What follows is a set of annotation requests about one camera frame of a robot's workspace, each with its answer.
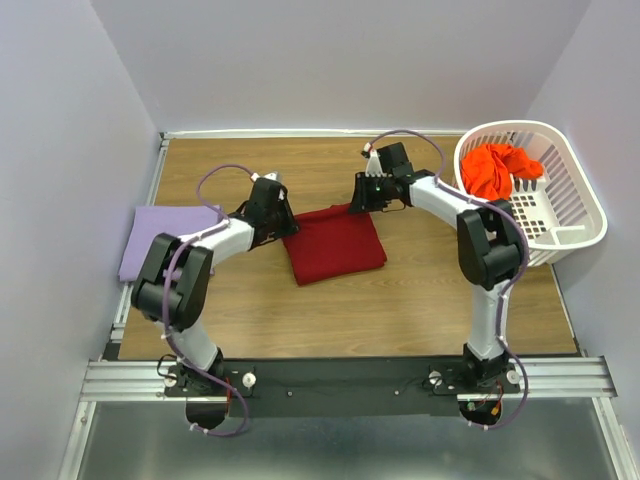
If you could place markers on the folded purple t shirt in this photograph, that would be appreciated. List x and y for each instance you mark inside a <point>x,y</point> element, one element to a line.
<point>181,222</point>

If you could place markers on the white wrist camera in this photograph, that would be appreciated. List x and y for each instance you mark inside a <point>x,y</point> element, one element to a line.
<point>269,182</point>
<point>373,166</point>

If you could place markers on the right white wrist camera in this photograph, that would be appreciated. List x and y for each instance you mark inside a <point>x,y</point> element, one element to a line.
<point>373,166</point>

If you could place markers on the orange t shirt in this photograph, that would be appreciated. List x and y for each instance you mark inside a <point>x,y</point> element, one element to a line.
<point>487,170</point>

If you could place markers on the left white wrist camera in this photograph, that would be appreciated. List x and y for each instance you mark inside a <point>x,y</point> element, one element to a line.
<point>269,182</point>

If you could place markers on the dark red t shirt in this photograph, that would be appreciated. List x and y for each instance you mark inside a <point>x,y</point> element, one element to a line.
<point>332,242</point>

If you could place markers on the aluminium frame rail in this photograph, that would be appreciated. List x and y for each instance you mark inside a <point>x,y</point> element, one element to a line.
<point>108,380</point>

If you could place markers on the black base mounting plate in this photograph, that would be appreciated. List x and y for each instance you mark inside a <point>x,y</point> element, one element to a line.
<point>344,387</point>

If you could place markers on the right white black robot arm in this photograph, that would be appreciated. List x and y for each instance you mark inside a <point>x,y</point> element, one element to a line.
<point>492,250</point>

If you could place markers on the white plastic laundry basket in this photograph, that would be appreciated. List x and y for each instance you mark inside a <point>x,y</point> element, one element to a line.
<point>559,212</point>

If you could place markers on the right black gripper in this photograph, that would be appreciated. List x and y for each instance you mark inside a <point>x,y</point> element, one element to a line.
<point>361,201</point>

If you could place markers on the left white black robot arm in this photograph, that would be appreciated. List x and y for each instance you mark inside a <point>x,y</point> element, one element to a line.
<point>172,285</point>

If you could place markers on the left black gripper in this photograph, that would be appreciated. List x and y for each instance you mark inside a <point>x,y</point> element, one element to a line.
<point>292,225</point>

